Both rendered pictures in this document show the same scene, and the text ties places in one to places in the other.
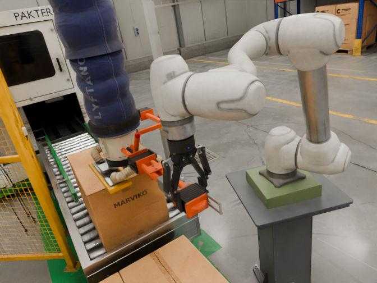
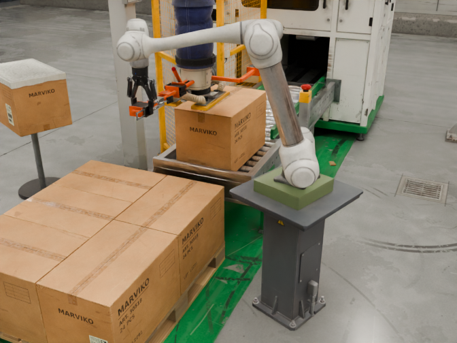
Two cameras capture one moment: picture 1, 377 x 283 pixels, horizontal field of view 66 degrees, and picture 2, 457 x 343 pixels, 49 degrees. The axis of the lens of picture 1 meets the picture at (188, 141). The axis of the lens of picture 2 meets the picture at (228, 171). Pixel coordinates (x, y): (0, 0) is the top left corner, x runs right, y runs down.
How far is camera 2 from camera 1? 211 cm
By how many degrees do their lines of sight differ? 46
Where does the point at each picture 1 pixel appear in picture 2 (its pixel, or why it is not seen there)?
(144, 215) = (210, 152)
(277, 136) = not seen: hidden behind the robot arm
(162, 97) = not seen: hidden behind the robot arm
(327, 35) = (247, 42)
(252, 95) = (119, 48)
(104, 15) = not seen: outside the picture
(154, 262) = (186, 184)
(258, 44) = (230, 33)
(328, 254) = (356, 329)
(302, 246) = (288, 260)
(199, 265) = (198, 202)
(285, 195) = (268, 186)
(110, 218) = (185, 136)
